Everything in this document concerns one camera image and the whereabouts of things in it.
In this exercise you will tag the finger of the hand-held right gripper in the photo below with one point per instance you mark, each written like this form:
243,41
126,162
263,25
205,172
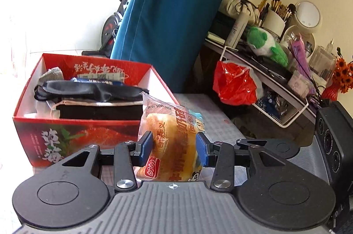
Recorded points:
242,143

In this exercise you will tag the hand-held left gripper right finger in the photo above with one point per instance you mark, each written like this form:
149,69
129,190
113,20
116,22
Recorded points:
202,150

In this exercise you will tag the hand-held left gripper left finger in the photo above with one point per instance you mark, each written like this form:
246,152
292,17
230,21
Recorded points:
147,147

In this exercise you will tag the packaged bread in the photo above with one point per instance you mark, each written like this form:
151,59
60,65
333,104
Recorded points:
171,140

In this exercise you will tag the red cardboard box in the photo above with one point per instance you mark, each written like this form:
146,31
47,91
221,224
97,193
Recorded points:
82,134

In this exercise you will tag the grey grid mat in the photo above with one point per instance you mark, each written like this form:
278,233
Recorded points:
198,104

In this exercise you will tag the crumpled blue foil packet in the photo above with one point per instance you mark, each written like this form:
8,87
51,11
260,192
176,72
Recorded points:
269,104

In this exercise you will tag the red vase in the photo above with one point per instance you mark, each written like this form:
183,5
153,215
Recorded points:
332,92

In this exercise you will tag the red plastic bag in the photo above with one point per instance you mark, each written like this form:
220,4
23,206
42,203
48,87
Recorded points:
234,85

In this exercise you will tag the clear plastic jar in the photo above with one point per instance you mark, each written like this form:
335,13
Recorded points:
299,83

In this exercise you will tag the orange artificial flowers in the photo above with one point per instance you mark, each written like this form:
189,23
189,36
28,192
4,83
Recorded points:
344,71

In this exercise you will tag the black satin eye mask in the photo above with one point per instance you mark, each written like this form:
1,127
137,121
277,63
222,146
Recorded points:
96,90

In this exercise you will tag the clear glass bottle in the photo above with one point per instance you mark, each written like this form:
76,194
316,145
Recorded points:
322,63

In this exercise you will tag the purple packet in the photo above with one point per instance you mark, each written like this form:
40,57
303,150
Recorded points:
299,52

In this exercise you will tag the green plush toy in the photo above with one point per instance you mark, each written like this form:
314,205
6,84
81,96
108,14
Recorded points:
259,38

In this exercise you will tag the yellow sticky note pad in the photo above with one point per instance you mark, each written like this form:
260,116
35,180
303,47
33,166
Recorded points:
216,37

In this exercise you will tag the white spray bottle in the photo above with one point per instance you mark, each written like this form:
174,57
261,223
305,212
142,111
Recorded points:
237,30

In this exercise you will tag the grey mesh pouch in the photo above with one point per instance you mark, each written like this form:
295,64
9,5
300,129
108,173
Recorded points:
51,75

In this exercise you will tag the white brush holder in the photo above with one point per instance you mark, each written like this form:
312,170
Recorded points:
273,23

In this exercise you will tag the exercise bike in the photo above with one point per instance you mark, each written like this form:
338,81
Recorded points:
110,27

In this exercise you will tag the round white vanity mirror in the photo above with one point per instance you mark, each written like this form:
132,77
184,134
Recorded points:
307,14

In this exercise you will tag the blue curtain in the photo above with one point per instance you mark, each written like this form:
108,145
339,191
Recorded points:
171,16

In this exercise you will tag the bunch of makeup brushes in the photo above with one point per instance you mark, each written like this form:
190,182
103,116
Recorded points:
278,9

